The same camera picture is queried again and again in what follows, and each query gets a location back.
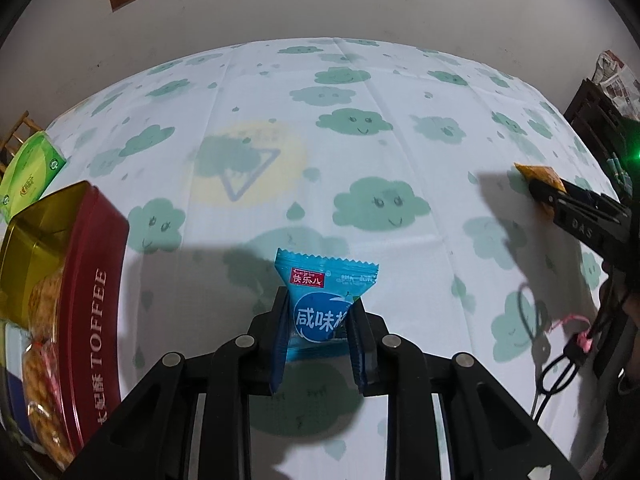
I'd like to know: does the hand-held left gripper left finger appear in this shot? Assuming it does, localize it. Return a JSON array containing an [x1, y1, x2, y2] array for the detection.
[[62, 284, 292, 480]]

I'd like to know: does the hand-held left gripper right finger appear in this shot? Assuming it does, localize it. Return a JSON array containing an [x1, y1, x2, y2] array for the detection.
[[347, 296, 583, 480]]

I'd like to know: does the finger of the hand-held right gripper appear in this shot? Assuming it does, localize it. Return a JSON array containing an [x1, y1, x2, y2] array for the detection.
[[528, 180, 569, 217], [564, 179, 629, 217]]

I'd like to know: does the orange snack packet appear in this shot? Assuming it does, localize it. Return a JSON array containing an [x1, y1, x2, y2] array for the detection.
[[514, 162, 568, 213]]

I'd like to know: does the small blue snack packet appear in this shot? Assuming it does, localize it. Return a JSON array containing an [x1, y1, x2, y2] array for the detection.
[[272, 247, 382, 363]]

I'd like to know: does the red tin box gold inside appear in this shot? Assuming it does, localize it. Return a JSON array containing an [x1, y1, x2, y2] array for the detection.
[[0, 180, 131, 471]]

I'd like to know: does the narrow clear peanut packet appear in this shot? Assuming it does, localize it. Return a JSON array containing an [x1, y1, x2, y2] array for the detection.
[[27, 260, 68, 343]]

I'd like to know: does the large clear peanut packet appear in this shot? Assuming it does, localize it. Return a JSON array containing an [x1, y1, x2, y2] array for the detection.
[[20, 342, 77, 465]]

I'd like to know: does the blue and white biscuit pack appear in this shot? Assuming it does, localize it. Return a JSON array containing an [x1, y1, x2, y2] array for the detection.
[[0, 322, 36, 448]]

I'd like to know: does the dark wooden furniture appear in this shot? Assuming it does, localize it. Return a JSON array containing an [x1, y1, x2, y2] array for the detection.
[[562, 77, 640, 196]]

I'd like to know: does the newspaper bundle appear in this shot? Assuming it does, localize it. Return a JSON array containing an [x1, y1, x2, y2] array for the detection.
[[595, 50, 640, 121]]

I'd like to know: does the green tissue pack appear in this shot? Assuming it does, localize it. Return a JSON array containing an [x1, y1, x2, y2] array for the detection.
[[0, 131, 67, 223]]

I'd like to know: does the wooden chair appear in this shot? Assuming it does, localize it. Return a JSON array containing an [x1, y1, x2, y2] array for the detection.
[[0, 110, 31, 166]]

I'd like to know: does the pink string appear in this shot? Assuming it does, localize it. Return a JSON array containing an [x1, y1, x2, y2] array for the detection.
[[547, 314, 593, 357]]

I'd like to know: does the black cable loop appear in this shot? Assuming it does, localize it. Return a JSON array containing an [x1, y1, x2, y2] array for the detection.
[[532, 340, 591, 417]]

